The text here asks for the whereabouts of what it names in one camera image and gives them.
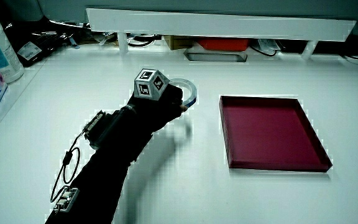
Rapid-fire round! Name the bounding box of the orange box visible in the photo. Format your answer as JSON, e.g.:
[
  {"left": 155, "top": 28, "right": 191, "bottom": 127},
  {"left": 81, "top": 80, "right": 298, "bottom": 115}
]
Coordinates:
[{"left": 196, "top": 37, "right": 251, "bottom": 52}]

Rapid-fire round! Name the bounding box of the dark red square tray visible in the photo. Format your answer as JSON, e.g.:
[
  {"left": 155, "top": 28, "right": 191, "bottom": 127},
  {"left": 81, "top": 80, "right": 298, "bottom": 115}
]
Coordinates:
[{"left": 218, "top": 95, "right": 334, "bottom": 173}]

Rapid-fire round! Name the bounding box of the person's left hand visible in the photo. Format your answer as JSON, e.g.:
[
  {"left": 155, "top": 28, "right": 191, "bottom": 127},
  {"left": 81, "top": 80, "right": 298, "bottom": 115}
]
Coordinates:
[{"left": 125, "top": 68, "right": 188, "bottom": 135}]

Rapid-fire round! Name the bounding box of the white desk shelf riser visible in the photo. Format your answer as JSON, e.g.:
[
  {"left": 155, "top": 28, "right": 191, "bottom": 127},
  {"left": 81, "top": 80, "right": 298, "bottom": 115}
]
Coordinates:
[{"left": 85, "top": 7, "right": 357, "bottom": 60}]

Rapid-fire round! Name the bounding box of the person's left forearm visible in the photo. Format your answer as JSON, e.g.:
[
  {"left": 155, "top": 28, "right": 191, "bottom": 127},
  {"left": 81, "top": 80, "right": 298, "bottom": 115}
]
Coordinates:
[{"left": 44, "top": 104, "right": 155, "bottom": 224}]

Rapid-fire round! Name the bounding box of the flat grey tray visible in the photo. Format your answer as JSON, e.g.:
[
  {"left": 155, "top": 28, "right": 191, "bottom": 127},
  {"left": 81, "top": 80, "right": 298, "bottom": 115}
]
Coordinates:
[{"left": 183, "top": 45, "right": 249, "bottom": 63}]

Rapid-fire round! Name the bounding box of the brown cardboard box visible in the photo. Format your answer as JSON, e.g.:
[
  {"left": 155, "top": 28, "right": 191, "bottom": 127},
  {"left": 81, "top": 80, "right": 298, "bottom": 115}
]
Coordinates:
[{"left": 162, "top": 35, "right": 199, "bottom": 51}]

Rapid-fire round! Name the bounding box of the black sensor cable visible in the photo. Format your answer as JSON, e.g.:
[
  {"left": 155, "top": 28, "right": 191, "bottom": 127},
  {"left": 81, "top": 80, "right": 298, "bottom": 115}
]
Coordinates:
[{"left": 49, "top": 130, "right": 86, "bottom": 203}]

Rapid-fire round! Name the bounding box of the small silver sensor board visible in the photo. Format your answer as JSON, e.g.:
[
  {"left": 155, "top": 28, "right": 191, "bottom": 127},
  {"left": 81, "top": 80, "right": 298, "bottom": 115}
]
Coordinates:
[{"left": 52, "top": 185, "right": 80, "bottom": 213}]

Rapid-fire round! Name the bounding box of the clear tape roll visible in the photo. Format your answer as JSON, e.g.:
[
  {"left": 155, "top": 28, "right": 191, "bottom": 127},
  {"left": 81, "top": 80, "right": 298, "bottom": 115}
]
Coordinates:
[{"left": 168, "top": 78, "right": 198, "bottom": 109}]

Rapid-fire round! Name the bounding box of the black bag with white label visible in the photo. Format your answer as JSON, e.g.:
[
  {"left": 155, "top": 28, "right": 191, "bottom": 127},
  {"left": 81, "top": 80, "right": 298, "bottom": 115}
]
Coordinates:
[{"left": 4, "top": 17, "right": 85, "bottom": 68}]

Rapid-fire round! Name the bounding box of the white plastic packet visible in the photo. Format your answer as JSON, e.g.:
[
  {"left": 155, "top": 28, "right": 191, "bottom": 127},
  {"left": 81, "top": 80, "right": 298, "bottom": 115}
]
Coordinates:
[{"left": 255, "top": 38, "right": 282, "bottom": 52}]

